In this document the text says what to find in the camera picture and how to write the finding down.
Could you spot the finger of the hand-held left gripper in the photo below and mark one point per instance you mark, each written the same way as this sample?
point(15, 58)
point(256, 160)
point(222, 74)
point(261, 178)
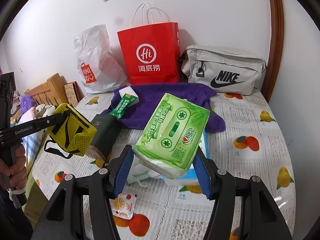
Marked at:
point(60, 118)

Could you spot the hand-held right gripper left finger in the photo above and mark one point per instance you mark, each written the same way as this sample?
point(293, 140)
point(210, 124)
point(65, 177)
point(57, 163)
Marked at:
point(122, 172)

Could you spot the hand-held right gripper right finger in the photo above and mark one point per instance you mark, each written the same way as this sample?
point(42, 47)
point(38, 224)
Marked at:
point(202, 177)

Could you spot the yellow mesh pouch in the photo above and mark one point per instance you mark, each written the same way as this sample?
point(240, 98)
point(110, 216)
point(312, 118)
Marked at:
point(68, 130)

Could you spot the orange print snack packet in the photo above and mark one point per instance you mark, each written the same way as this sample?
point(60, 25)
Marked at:
point(122, 206)

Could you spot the green tissue pack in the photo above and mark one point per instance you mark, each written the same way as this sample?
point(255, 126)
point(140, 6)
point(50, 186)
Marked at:
point(172, 130)

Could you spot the green snack packet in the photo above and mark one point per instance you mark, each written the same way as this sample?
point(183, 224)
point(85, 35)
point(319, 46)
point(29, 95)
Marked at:
point(121, 106)

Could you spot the purple fabric tray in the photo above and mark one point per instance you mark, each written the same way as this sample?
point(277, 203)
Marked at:
point(147, 100)

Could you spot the person's left hand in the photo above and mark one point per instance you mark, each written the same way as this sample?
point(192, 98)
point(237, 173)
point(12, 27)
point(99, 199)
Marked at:
point(18, 160)

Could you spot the striped pillow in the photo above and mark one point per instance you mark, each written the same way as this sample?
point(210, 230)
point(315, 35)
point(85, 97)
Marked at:
point(32, 132)

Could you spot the white black-dotted plush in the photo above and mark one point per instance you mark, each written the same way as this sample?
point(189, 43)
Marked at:
point(43, 111)

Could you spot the blue tissue box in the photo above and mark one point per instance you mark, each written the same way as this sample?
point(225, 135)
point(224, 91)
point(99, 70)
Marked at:
point(182, 177)

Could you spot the purple fuzzy cushion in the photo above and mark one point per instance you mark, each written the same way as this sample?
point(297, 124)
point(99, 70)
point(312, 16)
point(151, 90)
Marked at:
point(27, 105)

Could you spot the illustrated book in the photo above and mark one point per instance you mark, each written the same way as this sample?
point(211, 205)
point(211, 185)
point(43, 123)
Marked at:
point(71, 93)

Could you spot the wooden bed headboard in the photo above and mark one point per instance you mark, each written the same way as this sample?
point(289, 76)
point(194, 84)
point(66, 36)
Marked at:
point(47, 87)

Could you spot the fruit print tablecloth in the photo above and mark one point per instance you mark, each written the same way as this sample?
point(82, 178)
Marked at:
point(240, 170)

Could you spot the dark green tin box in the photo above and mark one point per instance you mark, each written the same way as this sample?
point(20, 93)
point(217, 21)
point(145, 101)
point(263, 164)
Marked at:
point(105, 135)

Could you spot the white plastic shopping bag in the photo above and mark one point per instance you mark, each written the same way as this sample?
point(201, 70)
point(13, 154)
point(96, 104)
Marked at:
point(100, 62)

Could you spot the red paper bag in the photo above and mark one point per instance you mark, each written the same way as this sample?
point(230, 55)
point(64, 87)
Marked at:
point(150, 55)

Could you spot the grey waist bag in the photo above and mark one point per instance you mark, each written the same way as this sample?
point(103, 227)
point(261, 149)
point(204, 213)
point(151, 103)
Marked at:
point(220, 67)

